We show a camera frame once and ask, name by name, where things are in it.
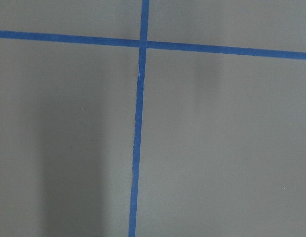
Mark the near vertical blue tape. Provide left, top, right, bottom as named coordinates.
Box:
left=128, top=0, right=150, bottom=237

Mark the near horizontal blue tape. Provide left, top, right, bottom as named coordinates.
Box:
left=0, top=30, right=306, bottom=60

